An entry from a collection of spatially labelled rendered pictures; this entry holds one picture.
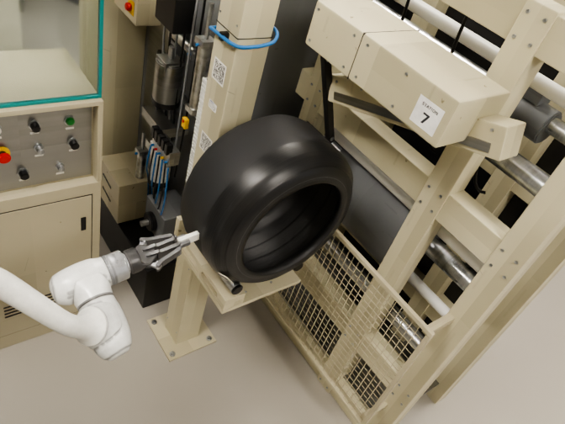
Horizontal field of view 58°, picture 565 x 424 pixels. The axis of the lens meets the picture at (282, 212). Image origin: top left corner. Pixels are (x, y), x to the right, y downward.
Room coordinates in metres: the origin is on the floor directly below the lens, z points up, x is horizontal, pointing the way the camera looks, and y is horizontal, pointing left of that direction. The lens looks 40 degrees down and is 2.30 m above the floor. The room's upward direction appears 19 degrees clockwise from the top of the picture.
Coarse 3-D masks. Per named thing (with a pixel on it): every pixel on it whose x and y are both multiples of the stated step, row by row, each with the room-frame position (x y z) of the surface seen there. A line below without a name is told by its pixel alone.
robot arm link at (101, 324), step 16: (0, 272) 0.66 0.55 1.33; (0, 288) 0.64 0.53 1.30; (16, 288) 0.66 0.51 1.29; (32, 288) 0.69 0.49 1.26; (16, 304) 0.64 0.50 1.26; (32, 304) 0.66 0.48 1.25; (48, 304) 0.68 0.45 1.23; (96, 304) 0.80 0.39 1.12; (112, 304) 0.82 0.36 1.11; (48, 320) 0.66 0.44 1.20; (64, 320) 0.68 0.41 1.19; (80, 320) 0.71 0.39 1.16; (96, 320) 0.75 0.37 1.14; (112, 320) 0.77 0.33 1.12; (80, 336) 0.69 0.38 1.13; (96, 336) 0.72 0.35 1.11; (112, 336) 0.74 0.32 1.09; (128, 336) 0.77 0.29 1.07; (96, 352) 0.71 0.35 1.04; (112, 352) 0.72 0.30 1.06
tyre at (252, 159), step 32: (256, 128) 1.36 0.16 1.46; (288, 128) 1.40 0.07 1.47; (224, 160) 1.24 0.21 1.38; (256, 160) 1.23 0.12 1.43; (288, 160) 1.25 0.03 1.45; (320, 160) 1.32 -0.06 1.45; (192, 192) 1.21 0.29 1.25; (224, 192) 1.16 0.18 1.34; (256, 192) 1.16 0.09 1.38; (288, 192) 1.21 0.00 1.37; (320, 192) 1.58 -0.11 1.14; (192, 224) 1.17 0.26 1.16; (224, 224) 1.10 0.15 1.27; (256, 224) 1.14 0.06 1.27; (288, 224) 1.53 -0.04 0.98; (320, 224) 1.51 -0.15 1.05; (224, 256) 1.10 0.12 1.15; (256, 256) 1.37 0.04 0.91; (288, 256) 1.41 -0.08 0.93
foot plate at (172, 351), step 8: (152, 320) 1.57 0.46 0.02; (160, 320) 1.59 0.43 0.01; (152, 328) 1.53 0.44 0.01; (160, 328) 1.54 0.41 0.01; (200, 328) 1.62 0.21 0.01; (208, 328) 1.64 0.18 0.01; (160, 336) 1.50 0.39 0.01; (168, 336) 1.52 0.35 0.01; (200, 336) 1.58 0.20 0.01; (208, 336) 1.59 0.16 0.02; (160, 344) 1.46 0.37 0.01; (168, 344) 1.47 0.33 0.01; (176, 344) 1.48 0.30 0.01; (184, 344) 1.50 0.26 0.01; (192, 344) 1.51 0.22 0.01; (200, 344) 1.53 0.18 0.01; (208, 344) 1.54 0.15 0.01; (168, 352) 1.42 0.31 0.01; (176, 352) 1.44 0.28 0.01; (184, 352) 1.45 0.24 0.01
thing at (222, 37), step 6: (216, 30) 1.52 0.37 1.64; (276, 30) 1.60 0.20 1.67; (222, 36) 1.49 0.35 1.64; (228, 36) 1.51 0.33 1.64; (276, 36) 1.57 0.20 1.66; (228, 42) 1.47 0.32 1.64; (270, 42) 1.54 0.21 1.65; (240, 48) 1.47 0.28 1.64; (246, 48) 1.48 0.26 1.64; (252, 48) 1.49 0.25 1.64; (258, 48) 1.51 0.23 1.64
